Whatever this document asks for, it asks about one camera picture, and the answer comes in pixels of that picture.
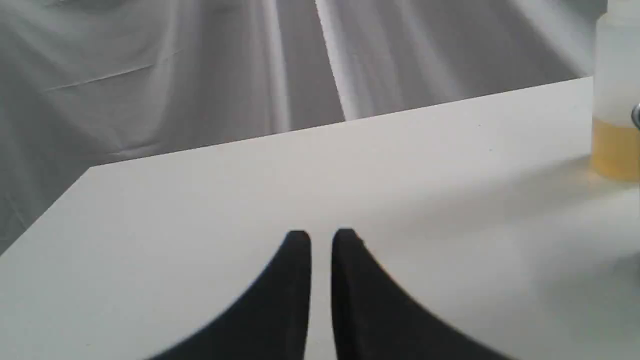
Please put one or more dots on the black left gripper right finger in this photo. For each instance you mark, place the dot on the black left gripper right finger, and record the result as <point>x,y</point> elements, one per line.
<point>373,318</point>

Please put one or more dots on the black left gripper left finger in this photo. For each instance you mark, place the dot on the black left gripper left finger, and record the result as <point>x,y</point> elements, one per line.
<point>269,321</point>

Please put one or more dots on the translucent plastic squeeze bottle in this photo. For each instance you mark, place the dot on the translucent plastic squeeze bottle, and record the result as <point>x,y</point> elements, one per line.
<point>615,140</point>

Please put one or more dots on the stainless steel cup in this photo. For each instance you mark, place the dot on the stainless steel cup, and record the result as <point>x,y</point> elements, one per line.
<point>635,116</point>

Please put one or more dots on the grey backdrop cloth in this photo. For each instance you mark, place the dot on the grey backdrop cloth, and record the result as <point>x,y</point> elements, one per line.
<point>91,82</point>

